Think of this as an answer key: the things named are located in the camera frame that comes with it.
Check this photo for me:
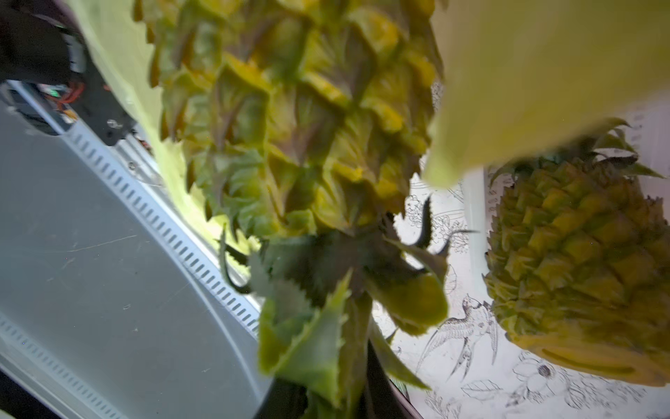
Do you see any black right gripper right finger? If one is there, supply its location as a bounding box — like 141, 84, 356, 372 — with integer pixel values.
366, 342, 422, 419

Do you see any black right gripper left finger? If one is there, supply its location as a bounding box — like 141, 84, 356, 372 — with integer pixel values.
253, 377, 308, 419

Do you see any pineapple with leafy crown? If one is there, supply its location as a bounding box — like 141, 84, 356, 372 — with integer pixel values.
133, 1, 450, 418

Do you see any yellow-green plastic bag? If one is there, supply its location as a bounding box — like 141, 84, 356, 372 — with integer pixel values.
70, 1, 669, 237

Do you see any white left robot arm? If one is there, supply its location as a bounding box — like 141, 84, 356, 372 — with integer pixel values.
1, 1, 138, 147

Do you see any perforated grey cable duct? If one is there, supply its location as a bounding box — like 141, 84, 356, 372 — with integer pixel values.
1, 81, 269, 418

